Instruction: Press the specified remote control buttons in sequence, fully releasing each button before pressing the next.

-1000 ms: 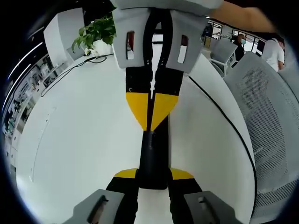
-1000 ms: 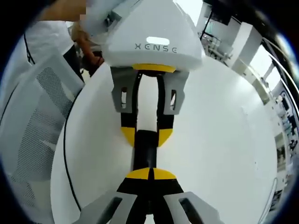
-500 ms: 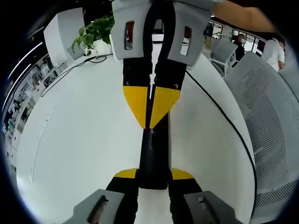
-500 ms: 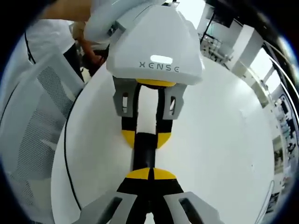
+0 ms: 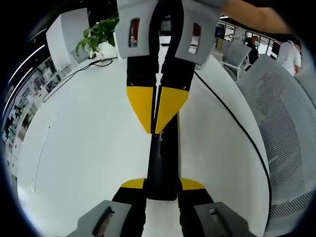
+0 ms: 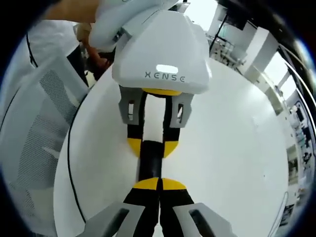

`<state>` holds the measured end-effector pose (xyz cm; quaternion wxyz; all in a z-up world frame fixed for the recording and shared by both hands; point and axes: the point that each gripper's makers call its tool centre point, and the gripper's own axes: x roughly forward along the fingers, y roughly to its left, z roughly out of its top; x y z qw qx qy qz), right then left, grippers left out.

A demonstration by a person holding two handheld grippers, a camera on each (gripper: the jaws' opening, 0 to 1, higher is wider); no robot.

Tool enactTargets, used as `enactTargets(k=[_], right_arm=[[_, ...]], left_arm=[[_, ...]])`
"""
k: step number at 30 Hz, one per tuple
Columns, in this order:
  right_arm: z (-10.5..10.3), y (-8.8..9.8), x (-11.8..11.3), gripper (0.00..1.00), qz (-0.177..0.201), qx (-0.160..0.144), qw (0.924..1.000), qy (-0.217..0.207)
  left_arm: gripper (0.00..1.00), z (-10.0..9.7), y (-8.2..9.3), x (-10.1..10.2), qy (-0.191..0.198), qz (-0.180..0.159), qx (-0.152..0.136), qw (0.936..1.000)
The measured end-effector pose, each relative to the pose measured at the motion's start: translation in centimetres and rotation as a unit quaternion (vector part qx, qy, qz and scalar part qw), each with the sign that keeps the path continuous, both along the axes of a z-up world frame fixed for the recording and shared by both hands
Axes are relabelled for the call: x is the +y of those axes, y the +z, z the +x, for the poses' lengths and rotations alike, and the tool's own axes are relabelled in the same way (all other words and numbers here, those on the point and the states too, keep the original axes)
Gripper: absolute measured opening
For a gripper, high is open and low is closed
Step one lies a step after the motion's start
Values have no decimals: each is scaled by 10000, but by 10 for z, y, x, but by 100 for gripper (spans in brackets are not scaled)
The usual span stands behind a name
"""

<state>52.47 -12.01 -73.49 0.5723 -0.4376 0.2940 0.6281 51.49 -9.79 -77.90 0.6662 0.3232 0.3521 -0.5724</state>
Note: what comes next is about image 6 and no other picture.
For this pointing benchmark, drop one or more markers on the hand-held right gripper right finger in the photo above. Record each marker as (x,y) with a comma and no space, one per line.
(177,205)

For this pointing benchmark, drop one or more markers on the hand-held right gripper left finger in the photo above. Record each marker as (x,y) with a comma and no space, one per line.
(140,207)

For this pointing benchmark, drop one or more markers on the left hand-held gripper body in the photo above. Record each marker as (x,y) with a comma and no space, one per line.
(160,44)

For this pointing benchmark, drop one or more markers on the black remote control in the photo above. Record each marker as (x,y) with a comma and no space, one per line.
(151,160)

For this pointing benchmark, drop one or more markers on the person's left hand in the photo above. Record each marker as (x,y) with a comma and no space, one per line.
(98,59)

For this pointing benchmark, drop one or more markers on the grey mesh office chair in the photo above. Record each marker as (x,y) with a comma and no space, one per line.
(37,123)

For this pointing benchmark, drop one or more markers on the slim white column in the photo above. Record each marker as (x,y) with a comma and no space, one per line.
(263,51)

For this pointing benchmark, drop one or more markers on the person's white shirt torso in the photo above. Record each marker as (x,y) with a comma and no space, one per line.
(54,39)

